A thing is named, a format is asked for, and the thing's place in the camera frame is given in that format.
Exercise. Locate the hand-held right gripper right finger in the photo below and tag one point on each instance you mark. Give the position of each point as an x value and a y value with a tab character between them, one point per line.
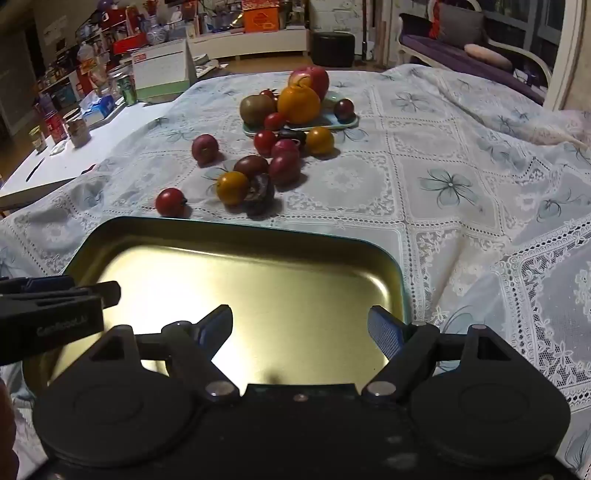
384	334

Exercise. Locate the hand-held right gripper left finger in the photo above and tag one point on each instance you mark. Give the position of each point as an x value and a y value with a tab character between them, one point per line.
213	332

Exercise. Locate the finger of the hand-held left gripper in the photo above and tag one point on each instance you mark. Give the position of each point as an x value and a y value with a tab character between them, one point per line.
92	294

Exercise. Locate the golden metal tray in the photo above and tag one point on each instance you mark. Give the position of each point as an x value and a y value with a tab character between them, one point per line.
258	286

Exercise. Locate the yellow cherry tomato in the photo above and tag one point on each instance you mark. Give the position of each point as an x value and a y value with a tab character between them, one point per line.
232	188
319	141

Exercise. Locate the magenta cherry tomato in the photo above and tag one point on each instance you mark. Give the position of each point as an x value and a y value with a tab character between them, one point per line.
205	148

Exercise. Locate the pink red cherry tomato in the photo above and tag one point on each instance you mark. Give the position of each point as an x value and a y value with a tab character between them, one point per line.
284	147

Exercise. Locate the person's left forearm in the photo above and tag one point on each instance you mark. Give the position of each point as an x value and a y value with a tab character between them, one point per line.
7	429

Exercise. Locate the white lace floral tablecloth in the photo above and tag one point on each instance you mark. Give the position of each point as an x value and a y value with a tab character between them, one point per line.
461	240

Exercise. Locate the black pen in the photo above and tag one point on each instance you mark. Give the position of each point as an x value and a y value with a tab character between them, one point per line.
35	169

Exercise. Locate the small glass jar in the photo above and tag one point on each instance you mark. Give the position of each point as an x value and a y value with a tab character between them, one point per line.
38	140

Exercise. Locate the red can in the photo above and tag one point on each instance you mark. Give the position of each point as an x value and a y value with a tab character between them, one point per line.
56	128

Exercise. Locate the dark brown cherry tomato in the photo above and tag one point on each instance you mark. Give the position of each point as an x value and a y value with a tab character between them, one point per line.
250	166

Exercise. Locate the purple red cherry tomato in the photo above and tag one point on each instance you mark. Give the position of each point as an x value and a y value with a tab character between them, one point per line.
285	168

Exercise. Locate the blue tissue pack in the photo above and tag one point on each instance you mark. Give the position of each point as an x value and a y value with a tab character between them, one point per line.
98	108

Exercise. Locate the green drink can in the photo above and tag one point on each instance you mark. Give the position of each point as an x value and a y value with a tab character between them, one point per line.
127	90

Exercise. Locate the black cherry tomato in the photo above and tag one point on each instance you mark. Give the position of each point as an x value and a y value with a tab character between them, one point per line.
293	136

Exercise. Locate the light green plate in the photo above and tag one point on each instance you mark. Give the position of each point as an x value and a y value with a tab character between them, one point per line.
323	121

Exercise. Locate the brown kiwi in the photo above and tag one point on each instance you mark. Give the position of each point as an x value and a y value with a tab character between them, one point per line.
256	110

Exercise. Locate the dark purple cherry tomato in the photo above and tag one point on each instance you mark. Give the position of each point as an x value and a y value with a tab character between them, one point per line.
344	110

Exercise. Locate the white desk calendar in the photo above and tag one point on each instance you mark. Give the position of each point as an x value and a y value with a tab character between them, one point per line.
159	67

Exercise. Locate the orange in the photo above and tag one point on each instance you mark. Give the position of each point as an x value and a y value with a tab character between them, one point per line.
299	105

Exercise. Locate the small red cherry tomato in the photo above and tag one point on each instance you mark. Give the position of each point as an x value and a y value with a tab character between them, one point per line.
268	93

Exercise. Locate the red apple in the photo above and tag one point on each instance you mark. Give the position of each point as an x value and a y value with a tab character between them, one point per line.
316	78

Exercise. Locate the blue and white vase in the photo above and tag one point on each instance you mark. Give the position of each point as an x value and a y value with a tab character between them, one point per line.
157	32

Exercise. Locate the black ottoman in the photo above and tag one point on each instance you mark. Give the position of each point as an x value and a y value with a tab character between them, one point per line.
333	48

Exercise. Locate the pink pillow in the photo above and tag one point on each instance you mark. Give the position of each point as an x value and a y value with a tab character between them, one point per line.
487	56

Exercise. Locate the orange box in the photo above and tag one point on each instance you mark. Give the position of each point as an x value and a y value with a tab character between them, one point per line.
261	19

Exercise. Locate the grey cushion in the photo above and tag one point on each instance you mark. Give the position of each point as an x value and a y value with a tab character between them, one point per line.
459	25

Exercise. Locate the purple sofa with white frame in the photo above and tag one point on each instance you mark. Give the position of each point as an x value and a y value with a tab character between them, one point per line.
443	57

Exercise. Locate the white door frame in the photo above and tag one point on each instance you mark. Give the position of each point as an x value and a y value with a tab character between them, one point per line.
570	50

